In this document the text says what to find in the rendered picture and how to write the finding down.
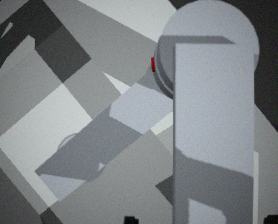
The white rectangular basin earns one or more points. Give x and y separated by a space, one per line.
51 88

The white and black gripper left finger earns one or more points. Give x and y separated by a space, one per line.
130 220

